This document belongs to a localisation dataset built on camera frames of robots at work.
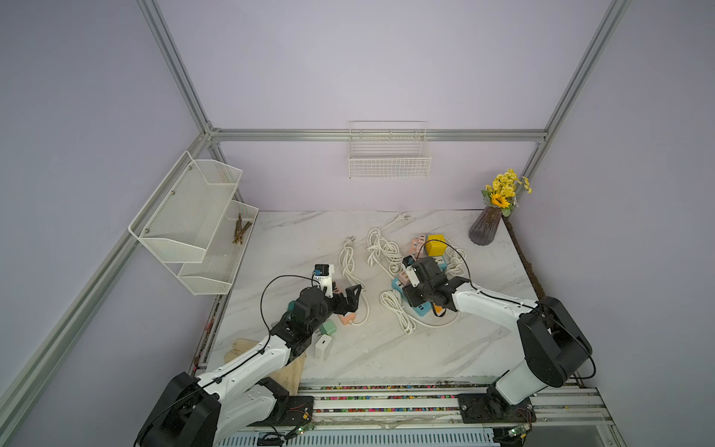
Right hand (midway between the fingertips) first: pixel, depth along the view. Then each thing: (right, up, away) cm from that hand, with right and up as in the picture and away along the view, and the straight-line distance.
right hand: (414, 292), depth 93 cm
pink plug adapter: (-22, -8, -4) cm, 24 cm away
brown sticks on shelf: (-61, +21, +3) cm, 64 cm away
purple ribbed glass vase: (+30, +22, +14) cm, 40 cm away
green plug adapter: (-28, -10, -7) cm, 31 cm away
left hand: (-22, +3, -10) cm, 24 cm away
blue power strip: (+3, -5, -3) cm, 7 cm away
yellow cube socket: (+10, +15, +7) cm, 19 cm away
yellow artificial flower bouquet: (+29, +34, -2) cm, 45 cm away
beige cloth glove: (-39, -22, -13) cm, 46 cm away
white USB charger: (-29, -13, -15) cm, 35 cm away
